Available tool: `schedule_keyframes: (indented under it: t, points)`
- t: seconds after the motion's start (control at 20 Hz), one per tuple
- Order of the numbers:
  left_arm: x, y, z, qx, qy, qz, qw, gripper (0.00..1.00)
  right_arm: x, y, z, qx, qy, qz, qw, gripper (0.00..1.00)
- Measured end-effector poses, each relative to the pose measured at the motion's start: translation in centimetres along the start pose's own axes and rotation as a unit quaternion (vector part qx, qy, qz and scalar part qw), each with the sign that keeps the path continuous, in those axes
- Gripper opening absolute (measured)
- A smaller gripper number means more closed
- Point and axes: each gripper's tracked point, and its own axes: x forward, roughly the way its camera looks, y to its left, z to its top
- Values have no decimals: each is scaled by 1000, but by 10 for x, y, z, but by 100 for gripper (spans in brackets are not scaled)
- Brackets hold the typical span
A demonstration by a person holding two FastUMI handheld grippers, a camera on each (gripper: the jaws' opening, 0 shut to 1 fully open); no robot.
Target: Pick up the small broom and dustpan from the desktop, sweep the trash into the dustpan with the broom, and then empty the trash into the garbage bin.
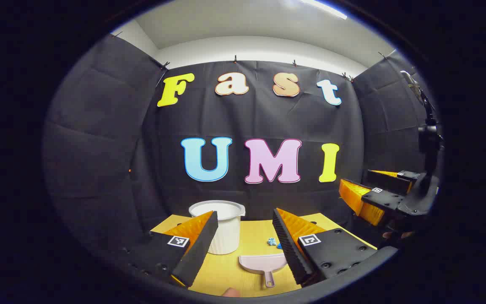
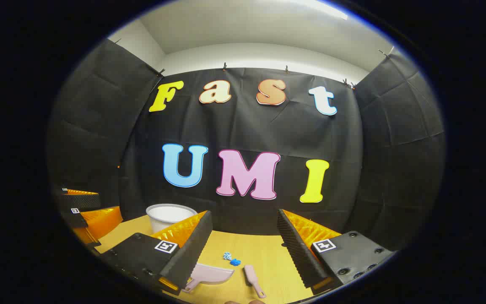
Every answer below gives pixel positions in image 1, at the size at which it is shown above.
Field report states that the white ribbed garbage bin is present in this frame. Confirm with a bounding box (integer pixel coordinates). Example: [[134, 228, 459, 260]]
[[189, 200, 246, 255]]

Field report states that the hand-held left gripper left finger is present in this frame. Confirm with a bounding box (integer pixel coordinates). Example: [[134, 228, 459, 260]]
[[123, 211, 219, 288]]

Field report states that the yellow wooden desktop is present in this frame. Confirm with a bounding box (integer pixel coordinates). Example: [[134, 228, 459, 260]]
[[150, 213, 378, 298]]

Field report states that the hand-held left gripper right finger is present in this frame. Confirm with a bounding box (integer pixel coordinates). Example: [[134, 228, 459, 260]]
[[272, 207, 378, 285]]

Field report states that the pale pink dustpan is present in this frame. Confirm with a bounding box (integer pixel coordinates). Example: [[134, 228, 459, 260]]
[[239, 253, 288, 288]]

